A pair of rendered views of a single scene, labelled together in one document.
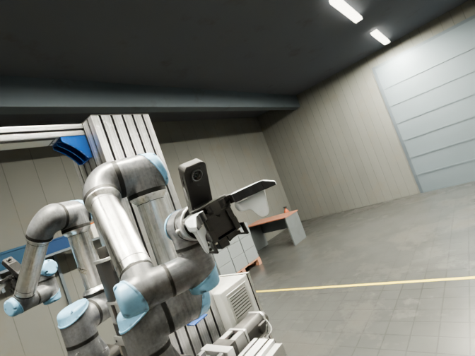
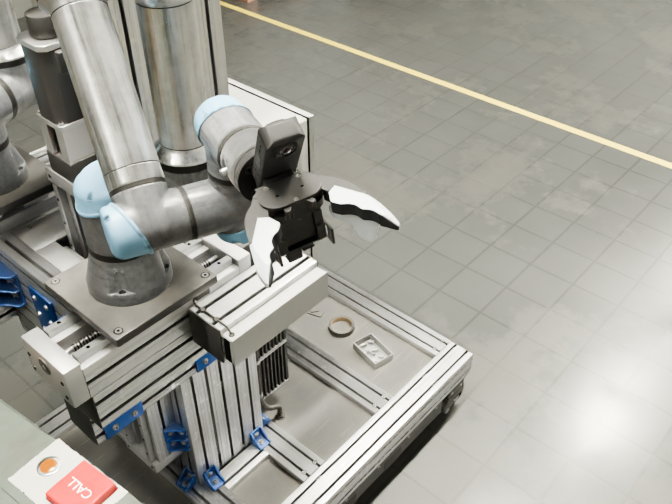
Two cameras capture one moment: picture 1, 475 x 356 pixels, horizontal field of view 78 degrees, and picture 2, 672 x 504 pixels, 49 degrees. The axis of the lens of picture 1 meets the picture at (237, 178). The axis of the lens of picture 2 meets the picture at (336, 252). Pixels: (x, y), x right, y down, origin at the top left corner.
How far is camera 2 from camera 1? 0.47 m
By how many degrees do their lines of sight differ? 42
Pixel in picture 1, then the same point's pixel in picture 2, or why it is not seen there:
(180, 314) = not seen: hidden behind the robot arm
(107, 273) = (46, 72)
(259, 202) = (367, 225)
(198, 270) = (238, 217)
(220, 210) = (304, 212)
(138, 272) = (145, 201)
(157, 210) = (176, 30)
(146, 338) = not seen: hidden behind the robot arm
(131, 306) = (129, 252)
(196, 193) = (275, 166)
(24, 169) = not seen: outside the picture
